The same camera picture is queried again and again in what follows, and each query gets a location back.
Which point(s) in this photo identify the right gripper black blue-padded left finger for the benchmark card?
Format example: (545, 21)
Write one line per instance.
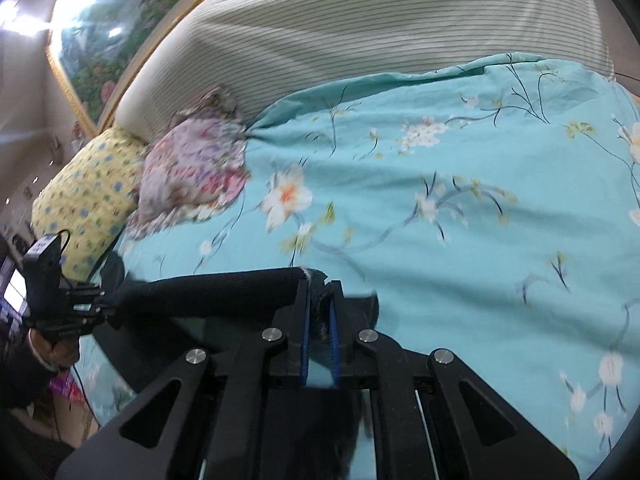
(202, 417)

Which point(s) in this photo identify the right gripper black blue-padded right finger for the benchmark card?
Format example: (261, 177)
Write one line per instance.
(432, 416)

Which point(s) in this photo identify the black pants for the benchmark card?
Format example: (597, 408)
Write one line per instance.
(268, 401)

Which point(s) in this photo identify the person's left hand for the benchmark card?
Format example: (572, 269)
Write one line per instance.
(63, 354)

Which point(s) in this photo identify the yellow patterned pillow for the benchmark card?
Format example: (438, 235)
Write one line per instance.
(91, 197)

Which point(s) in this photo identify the pink purple floral pillow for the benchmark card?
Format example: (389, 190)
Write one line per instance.
(196, 170)

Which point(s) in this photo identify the teal floral bed sheet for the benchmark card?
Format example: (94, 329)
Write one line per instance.
(493, 207)

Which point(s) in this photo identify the gold framed landscape painting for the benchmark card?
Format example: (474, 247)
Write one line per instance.
(94, 45)

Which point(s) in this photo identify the striped beige headboard cushion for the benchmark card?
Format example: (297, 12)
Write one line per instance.
(263, 50)

